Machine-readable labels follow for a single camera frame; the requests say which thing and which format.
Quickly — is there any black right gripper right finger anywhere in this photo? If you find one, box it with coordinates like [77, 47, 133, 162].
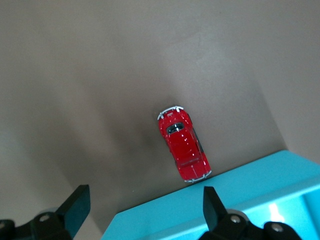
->
[201, 186, 301, 240]

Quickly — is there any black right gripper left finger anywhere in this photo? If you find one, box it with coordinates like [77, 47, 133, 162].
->
[0, 184, 91, 240]

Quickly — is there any red beetle toy car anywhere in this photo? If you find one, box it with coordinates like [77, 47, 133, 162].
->
[156, 105, 213, 185]

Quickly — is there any blue plastic storage box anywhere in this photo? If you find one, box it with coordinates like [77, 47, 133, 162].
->
[101, 149, 320, 240]

